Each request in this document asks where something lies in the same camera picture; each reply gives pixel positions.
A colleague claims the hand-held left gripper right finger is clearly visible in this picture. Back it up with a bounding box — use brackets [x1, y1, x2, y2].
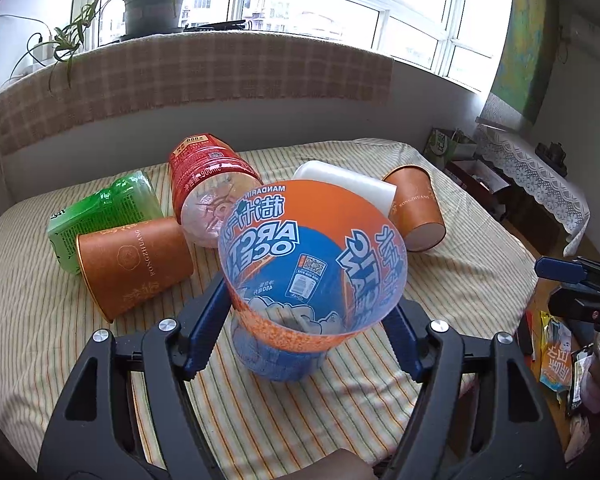
[380, 296, 567, 480]

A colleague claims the green paper bag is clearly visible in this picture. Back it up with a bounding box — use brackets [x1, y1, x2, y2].
[426, 127, 477, 162]

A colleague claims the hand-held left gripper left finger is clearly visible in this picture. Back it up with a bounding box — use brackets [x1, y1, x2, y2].
[37, 280, 231, 480]

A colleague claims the dark object on lace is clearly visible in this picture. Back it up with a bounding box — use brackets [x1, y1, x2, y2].
[536, 141, 569, 177]

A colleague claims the white power strip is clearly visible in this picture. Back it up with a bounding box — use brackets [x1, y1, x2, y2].
[29, 34, 67, 67]

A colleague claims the trailing green plant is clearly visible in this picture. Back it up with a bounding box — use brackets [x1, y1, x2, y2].
[9, 5, 98, 93]

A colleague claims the orange snack packet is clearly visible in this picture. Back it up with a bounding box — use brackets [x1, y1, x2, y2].
[537, 310, 577, 392]

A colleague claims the dark red box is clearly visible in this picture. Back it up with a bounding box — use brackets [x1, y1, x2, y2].
[444, 159, 512, 222]

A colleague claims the checkered windowsill cloth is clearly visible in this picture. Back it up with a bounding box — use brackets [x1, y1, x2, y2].
[0, 30, 396, 157]

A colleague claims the black snack packet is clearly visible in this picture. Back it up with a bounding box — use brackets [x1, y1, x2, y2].
[564, 344, 597, 417]

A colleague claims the orange blue label bottle cup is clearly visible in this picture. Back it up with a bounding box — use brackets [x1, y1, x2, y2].
[217, 180, 408, 383]

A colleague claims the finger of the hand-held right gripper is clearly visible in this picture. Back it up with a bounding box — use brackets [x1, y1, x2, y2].
[535, 256, 590, 284]
[549, 286, 600, 335]

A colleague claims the small orange paper cup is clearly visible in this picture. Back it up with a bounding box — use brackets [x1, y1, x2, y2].
[382, 164, 447, 252]

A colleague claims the red label bottle cup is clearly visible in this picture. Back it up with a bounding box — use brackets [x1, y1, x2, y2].
[168, 133, 263, 249]

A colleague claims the black potted plant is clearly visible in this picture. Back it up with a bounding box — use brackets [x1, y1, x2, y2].
[87, 0, 221, 42]

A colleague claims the white window frame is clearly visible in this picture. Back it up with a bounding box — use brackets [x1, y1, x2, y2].
[45, 0, 516, 93]

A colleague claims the green plastic bottle cup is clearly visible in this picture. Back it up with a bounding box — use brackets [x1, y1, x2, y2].
[46, 170, 165, 275]

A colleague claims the white plastic cup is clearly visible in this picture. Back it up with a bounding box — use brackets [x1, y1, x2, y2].
[293, 160, 398, 211]

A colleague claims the large orange paper cup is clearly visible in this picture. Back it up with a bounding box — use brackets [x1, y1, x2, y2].
[76, 217, 195, 323]

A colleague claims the green wall painting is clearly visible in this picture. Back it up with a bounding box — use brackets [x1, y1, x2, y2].
[490, 0, 563, 123]

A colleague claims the lace covered side table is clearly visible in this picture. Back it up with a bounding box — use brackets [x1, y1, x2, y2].
[474, 94, 592, 257]

